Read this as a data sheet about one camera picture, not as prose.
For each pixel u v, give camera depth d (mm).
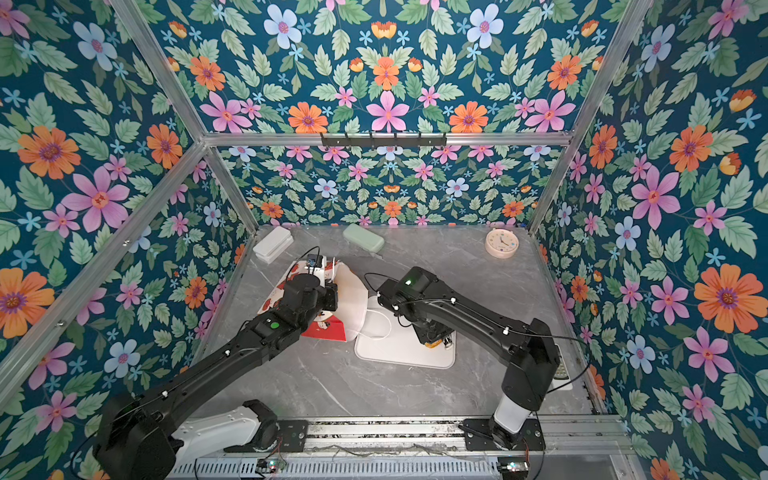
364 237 1135
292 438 735
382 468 766
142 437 379
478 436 716
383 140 912
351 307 930
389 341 862
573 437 749
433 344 874
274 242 1106
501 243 1112
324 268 707
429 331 631
